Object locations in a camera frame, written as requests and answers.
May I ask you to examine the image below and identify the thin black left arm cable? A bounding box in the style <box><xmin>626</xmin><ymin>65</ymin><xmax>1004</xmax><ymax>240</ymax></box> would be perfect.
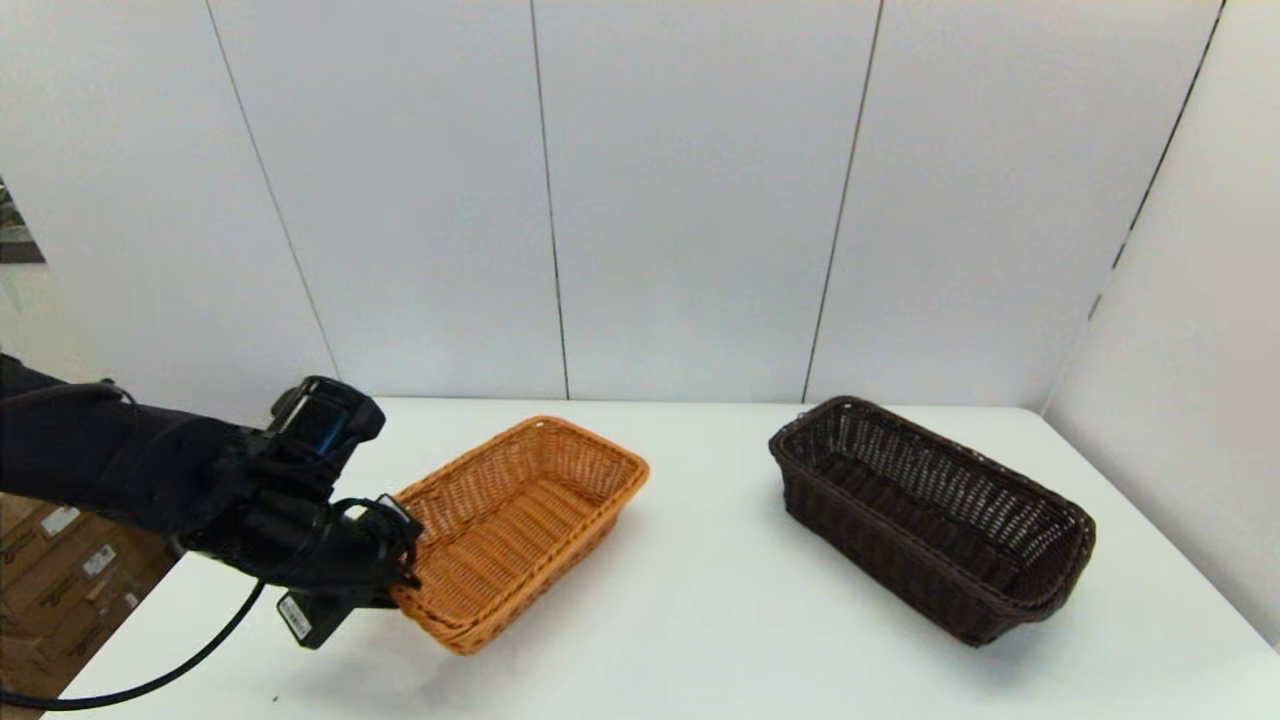
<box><xmin>330</xmin><ymin>495</ymin><xmax>423</xmax><ymax>593</ymax></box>

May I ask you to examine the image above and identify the brown cardboard box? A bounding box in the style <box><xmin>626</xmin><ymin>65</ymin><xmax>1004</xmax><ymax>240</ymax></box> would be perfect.
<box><xmin>0</xmin><ymin>492</ymin><xmax>136</xmax><ymax>566</ymax></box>
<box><xmin>0</xmin><ymin>520</ymin><xmax>171</xmax><ymax>626</ymax></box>
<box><xmin>0</xmin><ymin>555</ymin><xmax>186</xmax><ymax>691</ymax></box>

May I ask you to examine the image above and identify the dark brown wicker basket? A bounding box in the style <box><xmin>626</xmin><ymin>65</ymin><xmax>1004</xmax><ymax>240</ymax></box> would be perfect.
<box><xmin>768</xmin><ymin>397</ymin><xmax>1097</xmax><ymax>647</ymax></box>

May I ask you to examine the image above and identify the orange wicker basket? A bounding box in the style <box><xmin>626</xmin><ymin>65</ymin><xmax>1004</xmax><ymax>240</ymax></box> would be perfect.
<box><xmin>390</xmin><ymin>416</ymin><xmax>651</xmax><ymax>656</ymax></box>

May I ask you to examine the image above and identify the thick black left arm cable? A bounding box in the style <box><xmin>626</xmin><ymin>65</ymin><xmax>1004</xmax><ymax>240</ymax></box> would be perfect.
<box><xmin>0</xmin><ymin>580</ymin><xmax>269</xmax><ymax>713</ymax></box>

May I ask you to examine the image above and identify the dark shelf with green plant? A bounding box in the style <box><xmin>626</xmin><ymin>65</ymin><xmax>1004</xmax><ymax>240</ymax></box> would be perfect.
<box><xmin>0</xmin><ymin>175</ymin><xmax>48</xmax><ymax>266</ymax></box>

